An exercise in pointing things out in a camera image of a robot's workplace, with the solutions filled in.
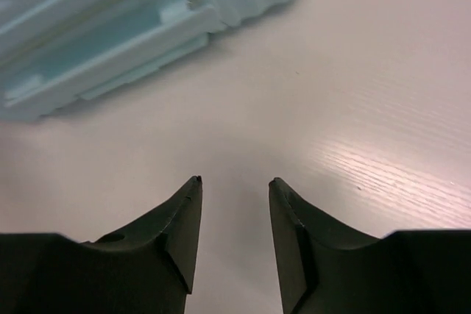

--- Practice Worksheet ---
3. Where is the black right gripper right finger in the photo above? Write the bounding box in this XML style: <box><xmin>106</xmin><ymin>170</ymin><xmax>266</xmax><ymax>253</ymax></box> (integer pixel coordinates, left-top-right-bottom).
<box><xmin>269</xmin><ymin>178</ymin><xmax>470</xmax><ymax>313</ymax></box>

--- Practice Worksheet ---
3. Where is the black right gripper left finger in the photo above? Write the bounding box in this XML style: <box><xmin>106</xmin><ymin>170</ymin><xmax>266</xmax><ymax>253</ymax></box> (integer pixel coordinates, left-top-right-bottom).
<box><xmin>1</xmin><ymin>176</ymin><xmax>202</xmax><ymax>313</ymax></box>

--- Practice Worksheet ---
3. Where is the light blue suitcase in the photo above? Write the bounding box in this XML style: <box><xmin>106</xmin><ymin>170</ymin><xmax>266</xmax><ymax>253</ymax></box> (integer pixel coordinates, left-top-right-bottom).
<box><xmin>1</xmin><ymin>0</ymin><xmax>291</xmax><ymax>121</ymax></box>

